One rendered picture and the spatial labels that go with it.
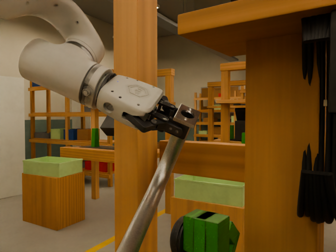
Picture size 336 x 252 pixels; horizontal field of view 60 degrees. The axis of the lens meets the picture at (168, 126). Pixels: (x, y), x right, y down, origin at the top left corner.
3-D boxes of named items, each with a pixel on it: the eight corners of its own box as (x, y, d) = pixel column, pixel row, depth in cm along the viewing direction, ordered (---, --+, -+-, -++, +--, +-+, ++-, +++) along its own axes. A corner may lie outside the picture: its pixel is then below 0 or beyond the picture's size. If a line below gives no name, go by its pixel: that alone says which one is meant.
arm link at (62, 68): (103, 84, 62) (79, 112, 56) (48, 60, 63) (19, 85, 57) (104, 52, 56) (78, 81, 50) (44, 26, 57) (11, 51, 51)
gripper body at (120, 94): (91, 81, 49) (151, 107, 49) (116, 63, 58) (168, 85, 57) (84, 116, 53) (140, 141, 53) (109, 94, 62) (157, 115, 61)
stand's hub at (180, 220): (178, 266, 51) (178, 224, 51) (164, 261, 53) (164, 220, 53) (199, 250, 57) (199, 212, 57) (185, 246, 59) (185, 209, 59)
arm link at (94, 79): (81, 73, 50) (97, 80, 49) (105, 58, 57) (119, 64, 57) (75, 112, 54) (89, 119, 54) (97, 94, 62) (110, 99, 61)
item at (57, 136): (109, 187, 548) (108, 66, 540) (27, 174, 673) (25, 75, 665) (127, 182, 594) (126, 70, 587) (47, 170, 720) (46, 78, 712)
